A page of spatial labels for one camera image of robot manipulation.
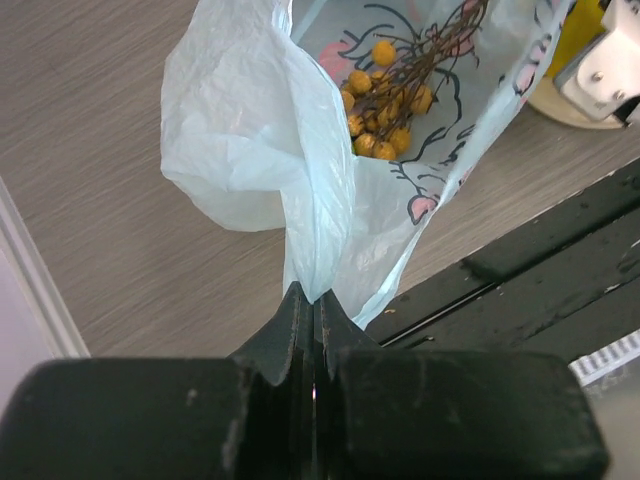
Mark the yellow fake banana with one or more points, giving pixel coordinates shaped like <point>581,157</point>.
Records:
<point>582,23</point>

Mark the white slotted cable duct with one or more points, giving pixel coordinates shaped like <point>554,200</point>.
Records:
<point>591,368</point>

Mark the cream and blue plate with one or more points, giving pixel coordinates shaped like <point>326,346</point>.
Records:
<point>546,100</point>

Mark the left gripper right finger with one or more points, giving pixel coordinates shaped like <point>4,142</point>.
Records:
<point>453,414</point>

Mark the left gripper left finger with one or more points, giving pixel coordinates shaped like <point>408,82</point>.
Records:
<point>245,416</point>

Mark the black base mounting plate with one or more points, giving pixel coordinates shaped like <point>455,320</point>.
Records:
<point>565,283</point>

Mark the aluminium frame post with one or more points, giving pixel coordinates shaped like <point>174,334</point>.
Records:
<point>48,312</point>

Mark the light blue plastic bag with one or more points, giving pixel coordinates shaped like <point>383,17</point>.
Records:
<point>254,133</point>

